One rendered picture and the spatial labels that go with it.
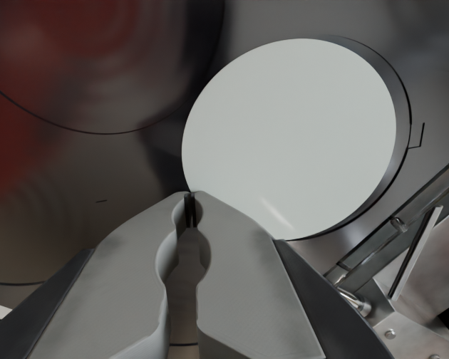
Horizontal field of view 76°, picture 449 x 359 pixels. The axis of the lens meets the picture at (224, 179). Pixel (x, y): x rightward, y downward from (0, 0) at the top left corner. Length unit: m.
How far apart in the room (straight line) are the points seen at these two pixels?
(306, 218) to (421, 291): 0.14
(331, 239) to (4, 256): 0.18
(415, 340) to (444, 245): 0.07
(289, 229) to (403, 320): 0.11
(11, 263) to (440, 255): 0.27
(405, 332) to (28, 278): 0.24
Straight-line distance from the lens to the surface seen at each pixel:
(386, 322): 0.23
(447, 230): 0.24
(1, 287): 0.21
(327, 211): 0.16
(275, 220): 0.15
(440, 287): 0.28
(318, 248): 0.18
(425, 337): 0.26
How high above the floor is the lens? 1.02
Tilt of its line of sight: 62 degrees down
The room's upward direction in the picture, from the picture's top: 173 degrees clockwise
